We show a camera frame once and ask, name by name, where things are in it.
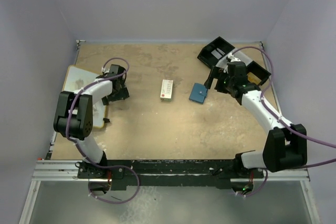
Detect gold card in tray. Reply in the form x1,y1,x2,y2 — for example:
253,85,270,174
248,73,260,84

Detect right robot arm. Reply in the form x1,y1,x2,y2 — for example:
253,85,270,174
205,61,307,172

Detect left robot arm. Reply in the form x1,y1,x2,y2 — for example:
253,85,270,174
53,64,129,168

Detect yellow framed whiteboard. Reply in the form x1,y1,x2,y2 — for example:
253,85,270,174
63,65,107,129

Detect black and white sorting tray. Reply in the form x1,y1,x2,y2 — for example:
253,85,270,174
197,37,271,86

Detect white card in tray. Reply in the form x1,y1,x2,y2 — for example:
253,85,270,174
212,50,222,60

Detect blue leather card holder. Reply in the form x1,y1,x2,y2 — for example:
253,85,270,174
189,83,208,104

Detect white card box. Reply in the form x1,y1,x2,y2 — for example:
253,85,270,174
160,79,173,102

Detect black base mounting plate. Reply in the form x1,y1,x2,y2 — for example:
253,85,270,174
75,159,264,190

